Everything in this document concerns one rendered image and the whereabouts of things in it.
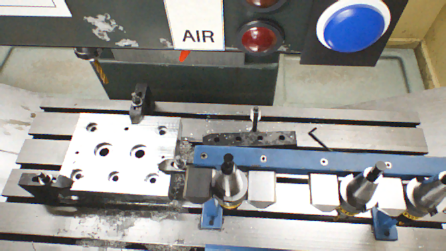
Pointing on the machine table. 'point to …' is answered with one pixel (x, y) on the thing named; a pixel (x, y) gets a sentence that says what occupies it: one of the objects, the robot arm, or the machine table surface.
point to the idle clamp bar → (278, 138)
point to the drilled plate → (111, 189)
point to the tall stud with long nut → (255, 117)
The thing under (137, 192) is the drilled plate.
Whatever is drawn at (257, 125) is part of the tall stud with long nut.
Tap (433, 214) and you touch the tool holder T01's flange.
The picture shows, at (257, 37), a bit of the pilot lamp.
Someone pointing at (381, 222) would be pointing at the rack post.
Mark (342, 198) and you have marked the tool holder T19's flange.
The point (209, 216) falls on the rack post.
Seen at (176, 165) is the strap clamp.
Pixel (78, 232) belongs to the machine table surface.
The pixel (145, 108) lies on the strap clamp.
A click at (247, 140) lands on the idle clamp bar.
